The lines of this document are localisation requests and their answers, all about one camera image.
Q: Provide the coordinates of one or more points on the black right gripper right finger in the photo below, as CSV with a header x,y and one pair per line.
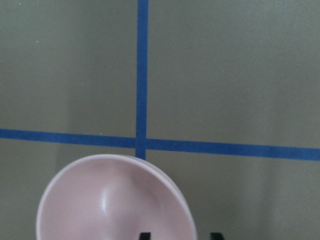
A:
x,y
216,236

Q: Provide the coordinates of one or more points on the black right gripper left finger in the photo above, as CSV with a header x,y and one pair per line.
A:
x,y
145,236

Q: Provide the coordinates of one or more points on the pink bowl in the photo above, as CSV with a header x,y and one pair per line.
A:
x,y
113,197

